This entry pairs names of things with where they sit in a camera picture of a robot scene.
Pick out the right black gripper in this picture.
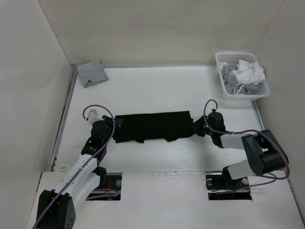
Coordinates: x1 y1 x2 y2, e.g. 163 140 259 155
187 115 214 137

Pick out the black tank top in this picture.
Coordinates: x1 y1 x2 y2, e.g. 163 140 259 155
113 111 194 143

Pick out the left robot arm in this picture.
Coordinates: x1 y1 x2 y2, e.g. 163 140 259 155
33 114 123 229

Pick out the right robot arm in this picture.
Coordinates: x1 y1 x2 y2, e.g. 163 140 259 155
190 110 289 193

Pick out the grey tank top in basket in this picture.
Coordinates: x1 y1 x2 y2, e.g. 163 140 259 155
221 63 259 95

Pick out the folded grey tank top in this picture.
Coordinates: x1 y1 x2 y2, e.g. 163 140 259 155
77 60 109 88

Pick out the white plastic basket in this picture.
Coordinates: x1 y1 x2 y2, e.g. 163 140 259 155
215 52 270 101

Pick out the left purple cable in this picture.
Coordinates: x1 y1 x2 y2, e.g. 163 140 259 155
32 104 120 229

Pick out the purple cable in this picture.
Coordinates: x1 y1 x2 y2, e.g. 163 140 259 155
32 104 120 229
203 99 290 194

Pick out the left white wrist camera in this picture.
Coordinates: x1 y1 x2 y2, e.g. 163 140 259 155
87 109 101 124

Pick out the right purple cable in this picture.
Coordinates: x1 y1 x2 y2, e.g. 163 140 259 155
203 99 290 194

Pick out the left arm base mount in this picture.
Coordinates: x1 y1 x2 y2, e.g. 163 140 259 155
86 173 122 201

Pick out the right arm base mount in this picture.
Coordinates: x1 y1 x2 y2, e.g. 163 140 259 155
205 167 252 200

